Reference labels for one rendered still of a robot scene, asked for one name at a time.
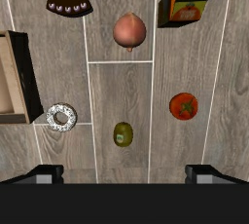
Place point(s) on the pink onion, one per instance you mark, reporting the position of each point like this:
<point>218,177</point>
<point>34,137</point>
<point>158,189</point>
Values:
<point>129,31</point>

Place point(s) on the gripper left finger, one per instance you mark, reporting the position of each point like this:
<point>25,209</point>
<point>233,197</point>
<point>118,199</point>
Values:
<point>48,174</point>

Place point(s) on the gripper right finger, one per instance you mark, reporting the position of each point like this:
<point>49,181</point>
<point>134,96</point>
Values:
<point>201,174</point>

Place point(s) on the white sugared donut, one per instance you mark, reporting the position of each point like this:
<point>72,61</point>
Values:
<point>61,117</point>

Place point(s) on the orange juice carton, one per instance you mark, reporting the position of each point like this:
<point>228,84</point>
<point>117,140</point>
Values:
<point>186,5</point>

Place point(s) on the green kiwi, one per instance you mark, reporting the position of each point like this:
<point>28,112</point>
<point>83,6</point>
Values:
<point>123,134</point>

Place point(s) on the red tomato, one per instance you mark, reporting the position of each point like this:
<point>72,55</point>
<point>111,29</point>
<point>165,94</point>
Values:
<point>183,106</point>

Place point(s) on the wooden box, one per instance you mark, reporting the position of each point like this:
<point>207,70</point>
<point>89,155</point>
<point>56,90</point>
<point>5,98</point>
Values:
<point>16,78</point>

